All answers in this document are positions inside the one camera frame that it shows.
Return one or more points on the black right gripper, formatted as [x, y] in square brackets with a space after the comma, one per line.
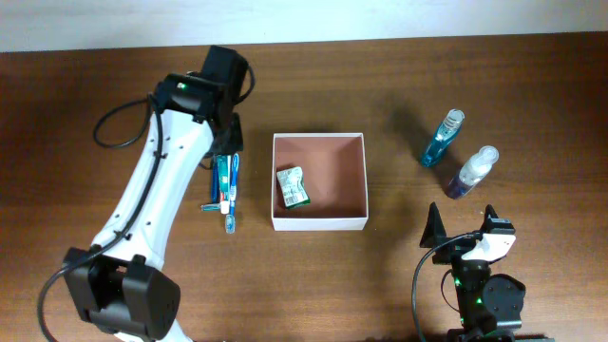
[453, 249]

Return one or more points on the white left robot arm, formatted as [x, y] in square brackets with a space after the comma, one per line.
[117, 284]

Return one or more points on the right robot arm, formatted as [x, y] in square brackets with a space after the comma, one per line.
[489, 305]

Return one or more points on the clear spray bottle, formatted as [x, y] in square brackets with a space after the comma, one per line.
[473, 171]

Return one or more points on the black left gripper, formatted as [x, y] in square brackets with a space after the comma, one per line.
[236, 142]

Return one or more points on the blue liquid bottle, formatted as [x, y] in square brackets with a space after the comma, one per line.
[446, 132]

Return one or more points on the white cardboard box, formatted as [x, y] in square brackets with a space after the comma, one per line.
[334, 177]

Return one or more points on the blue toothbrush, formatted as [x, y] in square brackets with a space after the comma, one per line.
[230, 221]

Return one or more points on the green toothpaste tube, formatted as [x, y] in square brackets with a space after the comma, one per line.
[224, 181]

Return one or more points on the green white sachet packet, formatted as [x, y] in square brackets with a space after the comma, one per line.
[292, 188]

